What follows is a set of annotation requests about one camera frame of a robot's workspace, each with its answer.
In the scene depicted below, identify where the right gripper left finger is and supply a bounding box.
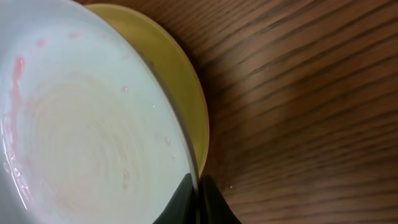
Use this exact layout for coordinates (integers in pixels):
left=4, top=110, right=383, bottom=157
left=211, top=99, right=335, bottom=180
left=153, top=174, right=197, bottom=224

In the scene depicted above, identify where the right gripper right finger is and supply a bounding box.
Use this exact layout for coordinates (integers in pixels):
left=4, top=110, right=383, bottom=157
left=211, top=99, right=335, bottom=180
left=199, top=175, right=241, bottom=224

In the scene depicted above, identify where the light blue plastic plate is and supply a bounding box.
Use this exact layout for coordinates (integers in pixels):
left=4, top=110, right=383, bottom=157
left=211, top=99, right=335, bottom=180
left=1, top=0, right=198, bottom=224

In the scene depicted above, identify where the yellow-green plastic plate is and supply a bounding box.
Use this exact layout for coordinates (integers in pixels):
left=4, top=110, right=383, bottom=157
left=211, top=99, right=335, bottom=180
left=86, top=3, right=210, bottom=174

